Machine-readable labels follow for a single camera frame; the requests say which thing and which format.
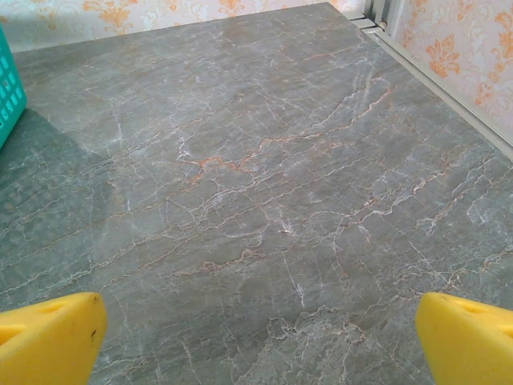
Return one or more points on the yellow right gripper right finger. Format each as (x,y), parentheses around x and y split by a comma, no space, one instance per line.
(469,345)

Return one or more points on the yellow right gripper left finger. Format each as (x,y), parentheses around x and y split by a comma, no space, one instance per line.
(52,341)

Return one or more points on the teal plastic basket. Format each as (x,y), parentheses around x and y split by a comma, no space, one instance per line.
(10,92)

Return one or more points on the aluminium table side rail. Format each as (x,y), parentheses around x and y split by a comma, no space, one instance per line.
(441,90)

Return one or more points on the aluminium frame post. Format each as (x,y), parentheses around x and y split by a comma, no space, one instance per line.
(378,10)

